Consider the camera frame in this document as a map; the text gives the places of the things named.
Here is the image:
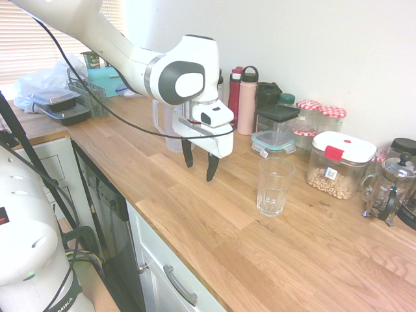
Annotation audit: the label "square container black lid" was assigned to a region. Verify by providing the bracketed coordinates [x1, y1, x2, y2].
[255, 104, 301, 134]

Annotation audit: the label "red water bottle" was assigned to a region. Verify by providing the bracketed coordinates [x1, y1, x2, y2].
[227, 66, 244, 129]

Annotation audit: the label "green clamp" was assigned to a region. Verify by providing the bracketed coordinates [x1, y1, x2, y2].
[63, 226, 99, 259]

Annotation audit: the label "small jar red checkered lid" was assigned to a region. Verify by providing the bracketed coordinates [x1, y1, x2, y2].
[291, 127, 318, 156]

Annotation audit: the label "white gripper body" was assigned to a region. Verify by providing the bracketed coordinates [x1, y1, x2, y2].
[172, 107, 235, 159]

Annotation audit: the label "clear pitcher blue lid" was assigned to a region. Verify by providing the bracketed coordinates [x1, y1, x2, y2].
[151, 99, 196, 153]

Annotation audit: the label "teal box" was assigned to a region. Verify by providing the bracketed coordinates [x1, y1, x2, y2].
[86, 66, 126, 98]

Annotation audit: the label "clear drinking glass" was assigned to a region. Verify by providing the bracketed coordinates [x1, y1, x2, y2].
[256, 157, 296, 218]

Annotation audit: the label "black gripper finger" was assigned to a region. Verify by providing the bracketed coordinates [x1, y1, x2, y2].
[205, 152, 220, 183]
[181, 137, 195, 169]

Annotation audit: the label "clear glass mug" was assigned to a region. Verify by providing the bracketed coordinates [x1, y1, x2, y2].
[359, 146, 391, 202]

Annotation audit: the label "pink water bottle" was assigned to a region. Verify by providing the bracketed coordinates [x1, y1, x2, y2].
[237, 66, 260, 136]

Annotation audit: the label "silver drawer handle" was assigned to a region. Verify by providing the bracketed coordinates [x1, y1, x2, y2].
[162, 264, 199, 307]

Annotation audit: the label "black takeout container clear lid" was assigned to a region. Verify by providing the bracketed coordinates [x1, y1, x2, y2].
[27, 89, 81, 113]
[38, 103, 92, 127]

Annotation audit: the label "coloured wire bundle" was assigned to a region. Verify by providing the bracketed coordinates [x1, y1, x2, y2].
[64, 248, 105, 278]

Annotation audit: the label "green yogurt cup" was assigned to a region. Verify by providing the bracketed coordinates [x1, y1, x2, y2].
[81, 51, 104, 70]

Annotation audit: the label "jar with green lid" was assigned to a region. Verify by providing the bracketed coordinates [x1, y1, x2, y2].
[278, 93, 296, 109]

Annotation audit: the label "glass container teal lid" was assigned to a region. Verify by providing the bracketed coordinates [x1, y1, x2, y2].
[250, 129, 297, 159]

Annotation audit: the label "glass French press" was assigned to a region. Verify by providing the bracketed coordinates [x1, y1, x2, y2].
[361, 151, 416, 227]

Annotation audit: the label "steel dishwasher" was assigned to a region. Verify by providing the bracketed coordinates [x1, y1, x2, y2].
[70, 139, 146, 312]

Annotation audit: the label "window blinds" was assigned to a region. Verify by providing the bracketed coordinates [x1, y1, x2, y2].
[0, 0, 126, 88]

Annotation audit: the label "black shaker bottle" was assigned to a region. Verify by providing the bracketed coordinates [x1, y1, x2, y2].
[256, 81, 282, 111]

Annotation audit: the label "black tripod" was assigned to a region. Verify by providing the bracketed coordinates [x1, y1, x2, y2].
[0, 90, 82, 235]

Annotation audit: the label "black camera cable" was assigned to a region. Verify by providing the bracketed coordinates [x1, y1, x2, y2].
[31, 14, 237, 139]

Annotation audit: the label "white drawer cabinet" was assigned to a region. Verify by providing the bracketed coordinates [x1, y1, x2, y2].
[125, 200, 228, 312]

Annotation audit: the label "white plastic bag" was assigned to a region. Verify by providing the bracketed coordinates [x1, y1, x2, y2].
[13, 54, 88, 113]

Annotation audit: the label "clear zip bag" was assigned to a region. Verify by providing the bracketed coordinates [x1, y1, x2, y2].
[115, 83, 141, 98]

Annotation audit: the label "container with red clip lid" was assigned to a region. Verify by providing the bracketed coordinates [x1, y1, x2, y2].
[305, 131, 377, 201]

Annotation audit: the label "grey cutlery basket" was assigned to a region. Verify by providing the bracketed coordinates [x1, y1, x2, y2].
[67, 68, 111, 119]

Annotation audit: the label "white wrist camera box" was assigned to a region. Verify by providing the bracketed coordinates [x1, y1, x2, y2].
[191, 99, 235, 127]

